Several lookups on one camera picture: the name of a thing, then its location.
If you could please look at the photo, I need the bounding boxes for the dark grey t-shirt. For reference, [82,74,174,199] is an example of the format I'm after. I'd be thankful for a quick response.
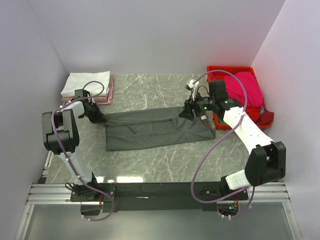
[104,106,216,152]

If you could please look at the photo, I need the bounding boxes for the folded pink t-shirt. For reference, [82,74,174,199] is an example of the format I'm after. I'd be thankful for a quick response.
[62,75,114,105]

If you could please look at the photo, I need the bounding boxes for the folded white t-shirt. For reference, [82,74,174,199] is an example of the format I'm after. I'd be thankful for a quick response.
[60,71,111,98]

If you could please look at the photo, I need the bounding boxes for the magenta t-shirt in bin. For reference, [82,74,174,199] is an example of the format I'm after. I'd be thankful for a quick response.
[223,71,263,108]

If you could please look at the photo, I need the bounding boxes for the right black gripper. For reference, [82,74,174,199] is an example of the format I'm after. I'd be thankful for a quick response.
[178,90,216,121]

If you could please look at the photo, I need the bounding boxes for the red t-shirt in bin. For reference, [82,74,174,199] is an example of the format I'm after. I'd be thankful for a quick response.
[214,99,275,126]

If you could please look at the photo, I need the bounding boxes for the black base crossbar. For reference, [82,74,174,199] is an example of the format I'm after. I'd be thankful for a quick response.
[69,181,250,214]

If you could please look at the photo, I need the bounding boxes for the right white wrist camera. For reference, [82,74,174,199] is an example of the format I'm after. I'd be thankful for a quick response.
[185,79,199,91]

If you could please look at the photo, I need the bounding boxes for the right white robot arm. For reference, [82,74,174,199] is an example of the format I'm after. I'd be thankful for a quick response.
[179,79,286,200]

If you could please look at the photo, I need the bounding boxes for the red plastic bin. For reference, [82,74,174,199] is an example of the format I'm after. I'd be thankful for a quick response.
[206,65,272,130]

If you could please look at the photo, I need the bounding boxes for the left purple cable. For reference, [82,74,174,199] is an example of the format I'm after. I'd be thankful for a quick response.
[51,81,117,222]

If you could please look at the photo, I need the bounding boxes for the aluminium frame rail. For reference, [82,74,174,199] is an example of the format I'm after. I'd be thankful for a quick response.
[13,102,302,240]

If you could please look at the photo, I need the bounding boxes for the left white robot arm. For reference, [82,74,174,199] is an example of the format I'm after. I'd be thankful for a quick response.
[41,89,107,202]

